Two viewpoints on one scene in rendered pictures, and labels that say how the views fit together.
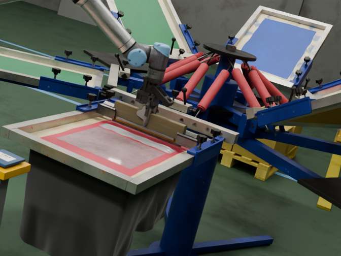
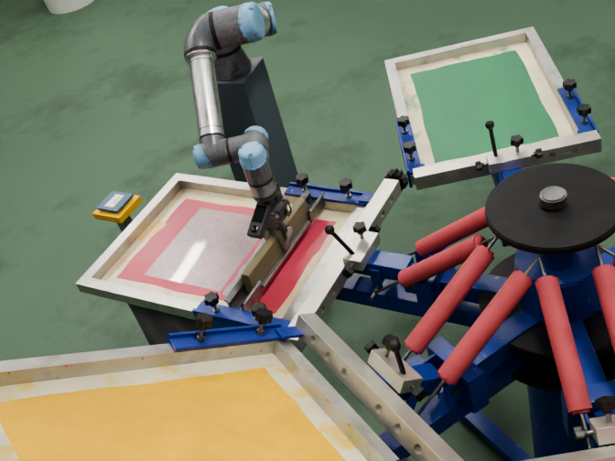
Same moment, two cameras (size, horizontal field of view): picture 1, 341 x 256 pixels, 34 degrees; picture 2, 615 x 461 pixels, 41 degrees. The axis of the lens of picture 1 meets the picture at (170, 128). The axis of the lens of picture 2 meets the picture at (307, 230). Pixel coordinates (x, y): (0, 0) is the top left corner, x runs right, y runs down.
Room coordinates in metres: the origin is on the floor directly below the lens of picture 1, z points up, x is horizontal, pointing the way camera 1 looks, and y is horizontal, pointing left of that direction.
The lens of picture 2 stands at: (3.02, -1.74, 2.58)
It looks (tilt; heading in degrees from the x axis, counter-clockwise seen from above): 38 degrees down; 106
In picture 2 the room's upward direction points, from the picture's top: 17 degrees counter-clockwise
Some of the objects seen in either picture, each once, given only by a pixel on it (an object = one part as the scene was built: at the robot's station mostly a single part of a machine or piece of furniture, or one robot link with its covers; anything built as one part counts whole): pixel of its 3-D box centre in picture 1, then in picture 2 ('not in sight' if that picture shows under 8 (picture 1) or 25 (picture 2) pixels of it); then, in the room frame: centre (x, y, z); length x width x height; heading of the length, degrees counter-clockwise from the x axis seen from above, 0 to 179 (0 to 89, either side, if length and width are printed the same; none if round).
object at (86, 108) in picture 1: (98, 109); (328, 199); (2.51, 0.35, 0.98); 0.30 x 0.05 x 0.07; 158
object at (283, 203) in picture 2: (149, 91); (271, 206); (2.39, 0.13, 1.15); 0.09 x 0.08 x 0.12; 68
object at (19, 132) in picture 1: (122, 139); (224, 246); (2.18, 0.18, 0.97); 0.79 x 0.58 x 0.04; 158
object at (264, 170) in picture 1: (250, 134); not in sight; (5.71, -0.84, 0.23); 1.30 x 0.94 x 0.45; 163
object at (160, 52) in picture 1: (159, 56); (254, 163); (2.39, 0.12, 1.31); 0.09 x 0.08 x 0.11; 98
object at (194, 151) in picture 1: (204, 151); (242, 322); (2.30, -0.17, 0.98); 0.30 x 0.05 x 0.07; 158
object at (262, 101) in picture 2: not in sight; (274, 197); (2.15, 0.90, 0.60); 0.18 x 0.18 x 1.20; 74
